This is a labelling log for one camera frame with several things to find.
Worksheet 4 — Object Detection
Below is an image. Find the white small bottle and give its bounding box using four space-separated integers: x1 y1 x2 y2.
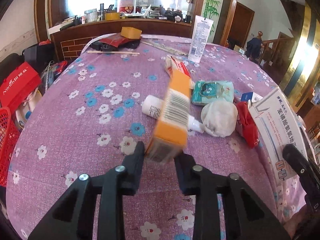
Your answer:
142 95 204 136

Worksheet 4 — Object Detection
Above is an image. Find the black wallet under packet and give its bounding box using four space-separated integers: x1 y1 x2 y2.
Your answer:
89 40 140 51

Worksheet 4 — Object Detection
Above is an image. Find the teal tissue pack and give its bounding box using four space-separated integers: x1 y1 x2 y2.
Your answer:
191 81 234 106

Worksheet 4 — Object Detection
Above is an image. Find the yellow tape roll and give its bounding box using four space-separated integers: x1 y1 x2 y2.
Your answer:
120 27 142 40

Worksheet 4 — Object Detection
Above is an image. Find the red gift bag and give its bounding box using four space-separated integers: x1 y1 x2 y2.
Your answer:
1 62 41 113

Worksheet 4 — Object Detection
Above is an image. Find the wrapped chopsticks pair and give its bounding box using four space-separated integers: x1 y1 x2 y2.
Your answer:
141 41 188 56

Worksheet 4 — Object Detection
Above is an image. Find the white lotion tube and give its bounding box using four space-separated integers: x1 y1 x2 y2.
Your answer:
188 15 214 63

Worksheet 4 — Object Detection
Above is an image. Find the purple floral tablecloth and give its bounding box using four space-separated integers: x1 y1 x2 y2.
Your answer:
6 44 305 239

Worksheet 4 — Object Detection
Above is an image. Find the orange cardboard box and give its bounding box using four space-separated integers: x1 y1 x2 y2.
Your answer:
146 69 191 164

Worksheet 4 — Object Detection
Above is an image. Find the red white snack wrapper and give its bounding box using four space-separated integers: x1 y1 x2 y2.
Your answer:
164 56 195 90

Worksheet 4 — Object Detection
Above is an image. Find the red packet on table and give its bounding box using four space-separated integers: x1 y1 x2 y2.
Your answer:
99 33 135 48

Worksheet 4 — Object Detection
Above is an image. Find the blue white small box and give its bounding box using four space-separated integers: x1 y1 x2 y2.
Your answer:
241 92 263 103

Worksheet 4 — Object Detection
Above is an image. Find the red plastic basket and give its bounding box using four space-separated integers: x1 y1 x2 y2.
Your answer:
0 107 20 187

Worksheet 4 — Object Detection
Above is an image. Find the wooden stair railing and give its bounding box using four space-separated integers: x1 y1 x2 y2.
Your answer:
258 32 296 68

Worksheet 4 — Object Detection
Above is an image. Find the white cloth ball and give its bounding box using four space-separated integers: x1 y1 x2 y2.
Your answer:
201 100 238 138

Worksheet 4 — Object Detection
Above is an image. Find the wooden sideboard cabinet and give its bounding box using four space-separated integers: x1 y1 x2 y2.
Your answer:
51 18 193 61

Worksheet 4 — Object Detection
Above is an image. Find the black sofa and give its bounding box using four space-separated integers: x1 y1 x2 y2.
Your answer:
0 43 55 84

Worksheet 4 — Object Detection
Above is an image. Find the white medicine box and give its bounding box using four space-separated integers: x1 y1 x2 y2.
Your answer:
248 87 307 183

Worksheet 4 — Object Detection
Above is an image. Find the wooden chopstick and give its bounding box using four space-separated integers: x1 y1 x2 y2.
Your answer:
86 50 140 55

